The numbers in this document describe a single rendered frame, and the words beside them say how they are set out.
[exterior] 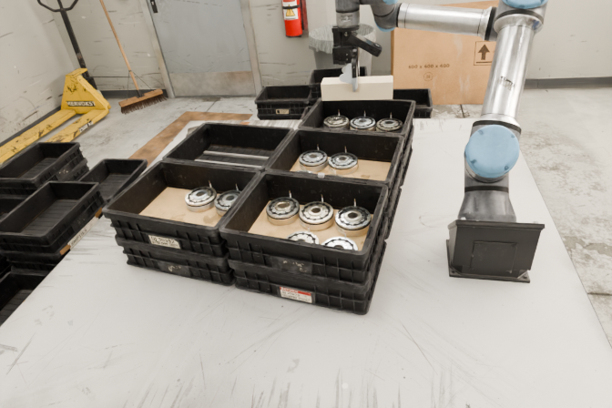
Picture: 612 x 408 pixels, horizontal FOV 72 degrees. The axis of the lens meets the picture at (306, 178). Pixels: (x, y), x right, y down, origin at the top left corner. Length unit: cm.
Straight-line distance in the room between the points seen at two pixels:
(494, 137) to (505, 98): 11
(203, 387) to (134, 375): 19
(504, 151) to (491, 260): 32
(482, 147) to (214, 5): 355
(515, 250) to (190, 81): 396
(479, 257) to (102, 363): 102
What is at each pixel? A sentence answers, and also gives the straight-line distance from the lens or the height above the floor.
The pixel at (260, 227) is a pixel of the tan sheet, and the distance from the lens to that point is 127.
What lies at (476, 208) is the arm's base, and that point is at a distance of 121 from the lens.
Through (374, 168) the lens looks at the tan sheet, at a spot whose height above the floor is 83.
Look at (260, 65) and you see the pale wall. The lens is 439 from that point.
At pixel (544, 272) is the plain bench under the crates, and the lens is 137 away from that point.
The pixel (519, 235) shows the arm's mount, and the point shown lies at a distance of 121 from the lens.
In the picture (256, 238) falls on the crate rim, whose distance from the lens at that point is 108.
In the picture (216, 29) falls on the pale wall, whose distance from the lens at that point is 440.
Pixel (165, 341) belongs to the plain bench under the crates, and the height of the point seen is 70.
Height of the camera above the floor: 162
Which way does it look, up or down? 33 degrees down
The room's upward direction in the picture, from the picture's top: 7 degrees counter-clockwise
